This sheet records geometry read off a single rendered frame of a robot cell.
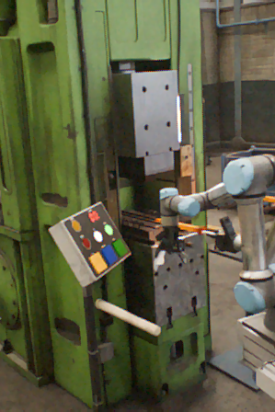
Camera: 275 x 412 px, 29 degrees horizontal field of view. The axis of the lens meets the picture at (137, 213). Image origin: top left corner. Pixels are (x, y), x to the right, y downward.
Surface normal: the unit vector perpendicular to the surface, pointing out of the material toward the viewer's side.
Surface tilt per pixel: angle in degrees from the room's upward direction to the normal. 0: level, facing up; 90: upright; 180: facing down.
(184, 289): 90
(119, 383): 90
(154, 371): 89
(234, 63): 90
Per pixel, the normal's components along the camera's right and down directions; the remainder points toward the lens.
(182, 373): 0.65, 0.15
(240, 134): -0.75, 0.22
